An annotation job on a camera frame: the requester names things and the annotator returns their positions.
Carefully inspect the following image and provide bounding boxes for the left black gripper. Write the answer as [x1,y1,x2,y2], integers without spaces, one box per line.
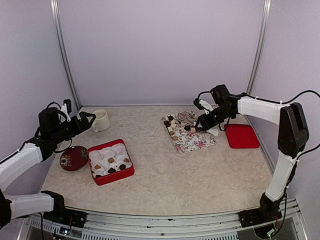
[51,111,96,144]

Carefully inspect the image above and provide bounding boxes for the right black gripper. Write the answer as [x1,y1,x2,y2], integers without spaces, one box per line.
[195,104,234,130]

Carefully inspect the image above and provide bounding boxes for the metal serving tongs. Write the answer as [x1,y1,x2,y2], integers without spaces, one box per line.
[177,111,198,126]

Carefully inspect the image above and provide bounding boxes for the red box lid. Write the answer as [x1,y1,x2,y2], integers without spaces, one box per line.
[224,124,260,149]

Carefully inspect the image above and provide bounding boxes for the caramel square chocolate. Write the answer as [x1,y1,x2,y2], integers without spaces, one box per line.
[108,158,115,164]

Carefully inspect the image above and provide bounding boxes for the red chocolate box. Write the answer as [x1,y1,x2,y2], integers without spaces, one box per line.
[88,139,135,186]

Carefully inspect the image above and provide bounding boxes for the dark square chocolate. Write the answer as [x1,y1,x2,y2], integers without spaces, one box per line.
[107,168,115,174]

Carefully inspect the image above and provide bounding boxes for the dark dome chocolate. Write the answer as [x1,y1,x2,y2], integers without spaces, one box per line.
[119,164,126,170]

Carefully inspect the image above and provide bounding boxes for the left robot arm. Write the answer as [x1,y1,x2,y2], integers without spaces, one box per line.
[0,105,96,227]

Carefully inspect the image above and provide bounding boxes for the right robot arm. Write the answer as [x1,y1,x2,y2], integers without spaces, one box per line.
[193,93,309,225]

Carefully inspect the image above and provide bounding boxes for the cream ceramic mug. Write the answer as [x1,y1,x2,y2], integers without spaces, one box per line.
[91,109,111,133]

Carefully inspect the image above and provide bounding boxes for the floral rectangular tray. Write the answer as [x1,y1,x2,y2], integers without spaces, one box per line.
[161,112,217,155]

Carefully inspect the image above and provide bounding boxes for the red floral round tin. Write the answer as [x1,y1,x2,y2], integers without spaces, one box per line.
[59,145,89,172]

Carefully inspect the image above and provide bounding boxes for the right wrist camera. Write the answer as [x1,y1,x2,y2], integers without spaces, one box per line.
[193,98,214,115]

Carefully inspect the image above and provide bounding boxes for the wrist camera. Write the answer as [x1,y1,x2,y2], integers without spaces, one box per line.
[60,99,72,122]
[193,98,214,115]

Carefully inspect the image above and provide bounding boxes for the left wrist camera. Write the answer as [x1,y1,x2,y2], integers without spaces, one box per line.
[60,99,72,122]

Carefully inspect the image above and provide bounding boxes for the left aluminium frame post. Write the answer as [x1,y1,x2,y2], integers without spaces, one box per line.
[50,0,82,111]

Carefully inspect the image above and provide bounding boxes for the aluminium frame post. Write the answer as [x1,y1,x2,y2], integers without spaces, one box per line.
[246,0,272,96]
[50,0,82,111]

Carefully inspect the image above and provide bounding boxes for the front aluminium rail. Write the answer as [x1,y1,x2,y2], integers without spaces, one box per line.
[18,198,310,240]

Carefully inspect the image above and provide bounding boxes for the right aluminium frame post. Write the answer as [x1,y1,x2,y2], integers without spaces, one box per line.
[246,0,272,96]

